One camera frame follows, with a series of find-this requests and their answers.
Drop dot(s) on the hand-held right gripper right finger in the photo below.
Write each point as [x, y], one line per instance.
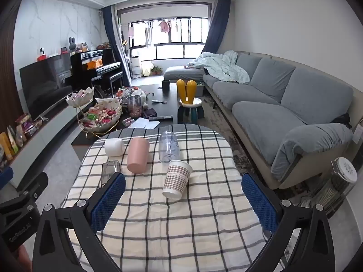
[261, 204]

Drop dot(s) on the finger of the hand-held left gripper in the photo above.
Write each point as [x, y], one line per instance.
[6, 177]

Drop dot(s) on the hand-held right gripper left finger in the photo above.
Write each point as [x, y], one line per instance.
[109, 201]

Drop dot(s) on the brown checked paper cup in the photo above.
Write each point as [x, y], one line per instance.
[175, 181]

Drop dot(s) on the person's left forearm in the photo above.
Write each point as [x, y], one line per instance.
[25, 259]

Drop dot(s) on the short clear glass cup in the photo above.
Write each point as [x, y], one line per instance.
[109, 172]

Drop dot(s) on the pink cup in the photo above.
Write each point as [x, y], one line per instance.
[138, 155]

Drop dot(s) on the white cup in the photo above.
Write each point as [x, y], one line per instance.
[114, 147]

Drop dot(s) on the tall clear plastic cup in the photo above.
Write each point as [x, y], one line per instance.
[168, 147]

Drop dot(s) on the row of snack packets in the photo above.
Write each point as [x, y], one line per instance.
[17, 134]

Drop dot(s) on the white television cabinet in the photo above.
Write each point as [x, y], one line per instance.
[48, 136]

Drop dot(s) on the checked tablecloth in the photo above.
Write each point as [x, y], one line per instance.
[175, 232]

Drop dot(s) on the electric heater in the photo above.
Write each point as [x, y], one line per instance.
[337, 187]

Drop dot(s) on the tiered white snack tray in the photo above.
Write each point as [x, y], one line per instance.
[102, 116]

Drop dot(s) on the white paper sheet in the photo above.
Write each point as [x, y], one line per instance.
[146, 123]

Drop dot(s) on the black remote control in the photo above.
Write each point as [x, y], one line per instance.
[160, 117]

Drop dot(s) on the clear snack jar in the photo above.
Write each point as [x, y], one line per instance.
[134, 106]

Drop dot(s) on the black television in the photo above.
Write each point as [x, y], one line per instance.
[42, 85]

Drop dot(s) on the grey sofa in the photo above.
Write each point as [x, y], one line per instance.
[283, 99]

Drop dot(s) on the white plush toy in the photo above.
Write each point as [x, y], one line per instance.
[139, 96]

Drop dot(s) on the black coffee table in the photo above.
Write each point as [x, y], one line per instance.
[167, 103]

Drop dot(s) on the black bag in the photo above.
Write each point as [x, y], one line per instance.
[341, 119]

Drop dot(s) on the black piano bench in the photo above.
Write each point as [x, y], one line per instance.
[109, 79]

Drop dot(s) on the black mug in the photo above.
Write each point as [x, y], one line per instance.
[166, 85]

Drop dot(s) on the yellow rabbit-ear stool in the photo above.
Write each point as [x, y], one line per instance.
[188, 96]

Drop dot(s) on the black piano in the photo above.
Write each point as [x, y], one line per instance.
[85, 68]

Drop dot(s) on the white air purifier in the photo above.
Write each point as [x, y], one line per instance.
[135, 66]

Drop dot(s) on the orange box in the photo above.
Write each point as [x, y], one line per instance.
[94, 64]

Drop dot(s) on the light blue blanket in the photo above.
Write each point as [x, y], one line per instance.
[221, 65]

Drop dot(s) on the grey rabbit figure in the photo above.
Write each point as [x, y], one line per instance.
[72, 45]

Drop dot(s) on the blue curtain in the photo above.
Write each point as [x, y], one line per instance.
[112, 34]
[217, 25]

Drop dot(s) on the hanging white garment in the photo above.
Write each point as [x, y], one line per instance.
[148, 36]

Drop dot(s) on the hanging pink garment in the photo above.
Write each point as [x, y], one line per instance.
[164, 26]

